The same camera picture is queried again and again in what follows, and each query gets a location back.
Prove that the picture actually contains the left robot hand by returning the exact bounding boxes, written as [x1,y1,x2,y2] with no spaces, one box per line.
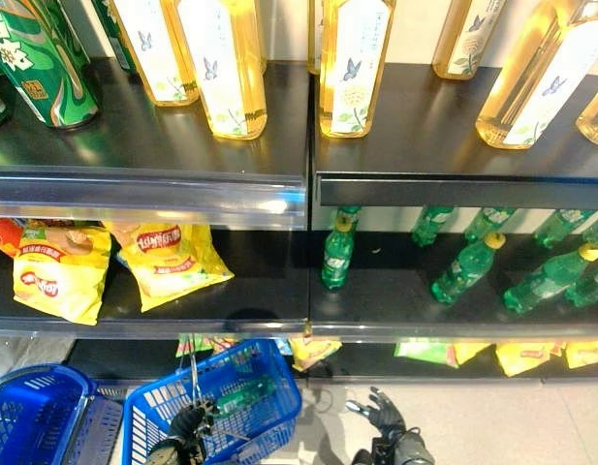
[167,405,222,441]

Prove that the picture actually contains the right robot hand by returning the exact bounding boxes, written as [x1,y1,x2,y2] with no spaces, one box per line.
[345,386,408,437]

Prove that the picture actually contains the blue plastic shopping basket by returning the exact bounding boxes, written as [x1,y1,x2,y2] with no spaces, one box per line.
[0,363,99,465]
[121,337,303,465]
[65,394,125,465]

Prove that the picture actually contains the green bottle in basket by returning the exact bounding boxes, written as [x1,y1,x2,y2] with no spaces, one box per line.
[214,376,276,419]

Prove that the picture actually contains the black bottom shelf board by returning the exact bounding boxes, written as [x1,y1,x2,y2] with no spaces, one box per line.
[65,338,598,384]

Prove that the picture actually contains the green chips bag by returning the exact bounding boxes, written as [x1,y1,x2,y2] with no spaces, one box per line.
[393,341,458,370]

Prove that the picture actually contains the green and red snack bag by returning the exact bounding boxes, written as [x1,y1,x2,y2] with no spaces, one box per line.
[175,333,237,360]

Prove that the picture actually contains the yellow chips bag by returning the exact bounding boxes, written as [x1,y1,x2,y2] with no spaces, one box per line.
[563,341,598,370]
[452,342,492,366]
[493,342,567,379]
[12,219,113,326]
[103,221,236,314]
[287,332,344,374]

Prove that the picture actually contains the black shelf board with bottles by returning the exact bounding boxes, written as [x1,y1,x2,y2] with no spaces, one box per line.
[308,227,598,344]

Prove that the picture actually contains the black shelf board with chips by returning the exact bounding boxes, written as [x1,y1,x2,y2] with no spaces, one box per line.
[0,227,312,340]

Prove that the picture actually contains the white plastic sheet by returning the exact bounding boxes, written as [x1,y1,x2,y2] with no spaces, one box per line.
[0,336,76,385]

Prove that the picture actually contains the red chips bag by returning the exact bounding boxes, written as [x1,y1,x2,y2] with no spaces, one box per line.
[0,217,24,259]

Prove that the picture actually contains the yellow tea bottle butterfly label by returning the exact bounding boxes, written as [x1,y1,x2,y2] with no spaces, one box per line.
[109,0,201,109]
[318,0,397,140]
[174,0,269,141]
[474,0,598,151]
[575,90,598,147]
[306,0,325,77]
[431,0,509,81]

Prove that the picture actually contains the large green drink can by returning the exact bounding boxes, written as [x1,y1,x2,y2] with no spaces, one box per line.
[0,0,101,131]

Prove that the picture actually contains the black shelf board clear rail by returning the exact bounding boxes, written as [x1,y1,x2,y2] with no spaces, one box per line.
[0,56,313,232]

